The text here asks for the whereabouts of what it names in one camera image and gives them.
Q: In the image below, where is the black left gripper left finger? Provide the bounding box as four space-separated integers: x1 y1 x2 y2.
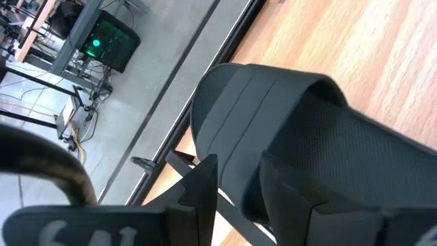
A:
143 153 220 246

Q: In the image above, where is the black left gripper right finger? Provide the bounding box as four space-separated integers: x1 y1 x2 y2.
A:
258 150 384 246

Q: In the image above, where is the black computer tower green light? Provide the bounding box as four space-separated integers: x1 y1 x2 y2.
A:
79 10 142 74

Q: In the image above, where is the yellow floor cable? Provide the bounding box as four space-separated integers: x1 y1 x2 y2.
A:
0 100 87 165

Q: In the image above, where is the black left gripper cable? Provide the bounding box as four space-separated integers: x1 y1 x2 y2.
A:
0 122 99 206

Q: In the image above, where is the grey metal desk leg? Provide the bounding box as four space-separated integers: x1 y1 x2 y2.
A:
50 0 104 77

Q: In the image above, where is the black foam slide sandal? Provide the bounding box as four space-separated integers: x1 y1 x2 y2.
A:
189 62 437 223

